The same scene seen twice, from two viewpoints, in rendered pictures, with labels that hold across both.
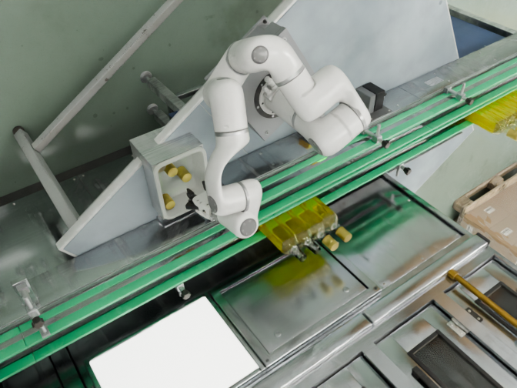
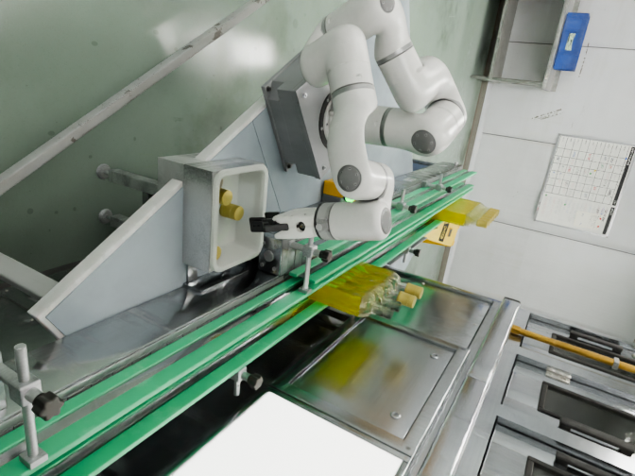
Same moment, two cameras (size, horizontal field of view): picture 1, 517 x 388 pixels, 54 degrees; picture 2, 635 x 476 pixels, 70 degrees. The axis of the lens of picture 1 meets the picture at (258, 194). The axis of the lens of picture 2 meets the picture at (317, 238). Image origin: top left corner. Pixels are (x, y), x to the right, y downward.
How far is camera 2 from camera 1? 0.91 m
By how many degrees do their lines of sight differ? 33
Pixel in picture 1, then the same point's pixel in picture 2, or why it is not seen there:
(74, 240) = (67, 301)
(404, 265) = (465, 332)
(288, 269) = (356, 348)
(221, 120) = (351, 67)
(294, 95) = (408, 69)
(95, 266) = (108, 344)
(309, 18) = not seen: hidden behind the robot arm
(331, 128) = (442, 115)
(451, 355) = (575, 402)
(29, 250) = not seen: outside the picture
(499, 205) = not seen: hidden behind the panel
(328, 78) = (433, 60)
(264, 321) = (368, 404)
